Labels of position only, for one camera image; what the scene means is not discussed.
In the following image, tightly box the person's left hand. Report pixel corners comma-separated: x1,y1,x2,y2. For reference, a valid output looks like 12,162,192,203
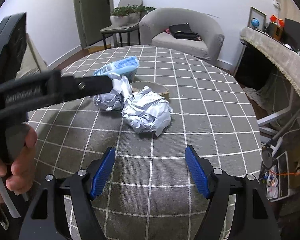
0,126,38,206

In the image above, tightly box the small blue globe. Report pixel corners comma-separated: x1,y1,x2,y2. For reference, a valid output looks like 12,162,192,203
250,17,260,29

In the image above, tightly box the black monitor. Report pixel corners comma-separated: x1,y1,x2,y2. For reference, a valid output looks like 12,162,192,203
281,18,300,51

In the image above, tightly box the framed picture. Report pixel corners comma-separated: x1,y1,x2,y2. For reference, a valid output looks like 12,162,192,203
248,7,266,31

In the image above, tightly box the brown packing tape roll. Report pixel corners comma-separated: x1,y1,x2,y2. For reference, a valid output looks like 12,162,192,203
131,81,170,101

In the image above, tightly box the blue tissue pack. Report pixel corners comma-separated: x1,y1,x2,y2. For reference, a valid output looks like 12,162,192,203
93,56,140,82

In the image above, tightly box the grey door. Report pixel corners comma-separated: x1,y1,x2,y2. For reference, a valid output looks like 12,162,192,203
74,0,113,48

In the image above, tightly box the grey checked tablecloth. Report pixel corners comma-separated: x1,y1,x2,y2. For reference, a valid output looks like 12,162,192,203
29,46,261,239

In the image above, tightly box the beige fringed desk cloth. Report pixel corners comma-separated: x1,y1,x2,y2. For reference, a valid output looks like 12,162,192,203
240,27,300,97

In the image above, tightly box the potted green plant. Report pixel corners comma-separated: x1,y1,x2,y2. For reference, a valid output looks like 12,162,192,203
110,4,156,27

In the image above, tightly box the grey armchair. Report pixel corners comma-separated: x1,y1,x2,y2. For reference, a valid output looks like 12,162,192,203
139,8,224,65

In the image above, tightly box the white lace tablecloth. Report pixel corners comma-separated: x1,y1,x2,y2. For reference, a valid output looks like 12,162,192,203
16,33,48,79

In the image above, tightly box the white desk frame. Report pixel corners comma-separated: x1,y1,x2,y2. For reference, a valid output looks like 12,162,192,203
257,86,300,140

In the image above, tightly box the white paper ball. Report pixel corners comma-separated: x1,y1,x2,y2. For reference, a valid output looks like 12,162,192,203
93,73,132,112
122,86,173,137

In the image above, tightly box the black handbag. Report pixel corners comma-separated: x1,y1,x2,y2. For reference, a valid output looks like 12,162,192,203
169,23,202,41

